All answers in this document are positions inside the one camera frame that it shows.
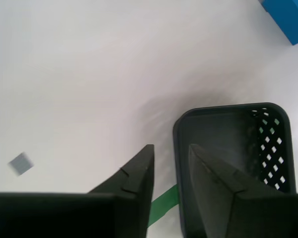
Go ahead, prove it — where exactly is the grey square tape marker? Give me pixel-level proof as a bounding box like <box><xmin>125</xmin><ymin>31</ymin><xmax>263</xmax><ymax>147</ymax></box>
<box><xmin>7</xmin><ymin>152</ymin><xmax>35</xmax><ymax>177</ymax></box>

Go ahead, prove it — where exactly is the black perforated plastic basket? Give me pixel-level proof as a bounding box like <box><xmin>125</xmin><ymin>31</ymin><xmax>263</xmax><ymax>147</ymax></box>
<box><xmin>173</xmin><ymin>102</ymin><xmax>297</xmax><ymax>238</ymax></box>

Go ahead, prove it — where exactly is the green tape strip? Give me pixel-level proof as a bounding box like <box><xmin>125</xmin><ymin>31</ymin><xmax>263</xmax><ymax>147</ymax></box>
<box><xmin>148</xmin><ymin>184</ymin><xmax>179</xmax><ymax>228</ymax></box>

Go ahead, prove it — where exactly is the blue block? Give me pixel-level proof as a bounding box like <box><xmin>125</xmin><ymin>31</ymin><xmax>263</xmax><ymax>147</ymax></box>
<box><xmin>259</xmin><ymin>0</ymin><xmax>298</xmax><ymax>46</ymax></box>

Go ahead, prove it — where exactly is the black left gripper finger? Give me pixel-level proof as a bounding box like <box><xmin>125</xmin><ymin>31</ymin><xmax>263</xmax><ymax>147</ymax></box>
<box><xmin>0</xmin><ymin>144</ymin><xmax>155</xmax><ymax>238</ymax></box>
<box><xmin>188</xmin><ymin>143</ymin><xmax>298</xmax><ymax>238</ymax></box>

